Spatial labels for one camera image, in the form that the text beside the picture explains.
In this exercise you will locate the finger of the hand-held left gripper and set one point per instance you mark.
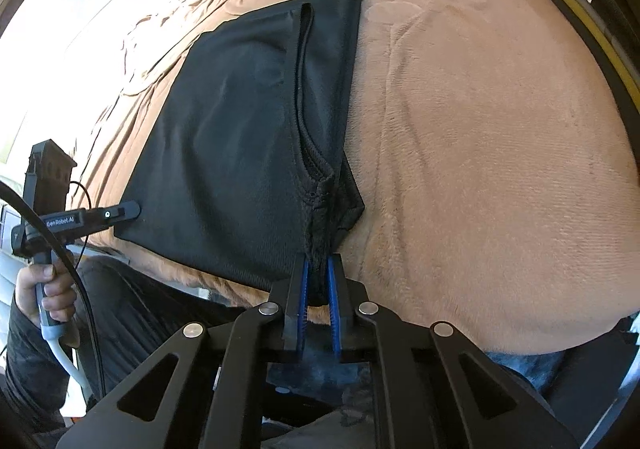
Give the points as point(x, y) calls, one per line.
point(120, 212)

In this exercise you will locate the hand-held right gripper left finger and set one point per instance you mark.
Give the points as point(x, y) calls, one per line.
point(301, 299)

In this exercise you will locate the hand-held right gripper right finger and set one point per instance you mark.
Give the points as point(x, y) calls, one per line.
point(334, 309)

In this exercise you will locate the black tank top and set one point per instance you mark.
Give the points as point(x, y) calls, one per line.
point(225, 129)

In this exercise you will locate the person's left forearm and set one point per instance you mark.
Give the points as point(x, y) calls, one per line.
point(25, 369)

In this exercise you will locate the person's left hand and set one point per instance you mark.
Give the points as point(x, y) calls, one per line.
point(26, 294)

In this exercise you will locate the brown fleece blanket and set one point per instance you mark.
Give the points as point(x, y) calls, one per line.
point(475, 154)

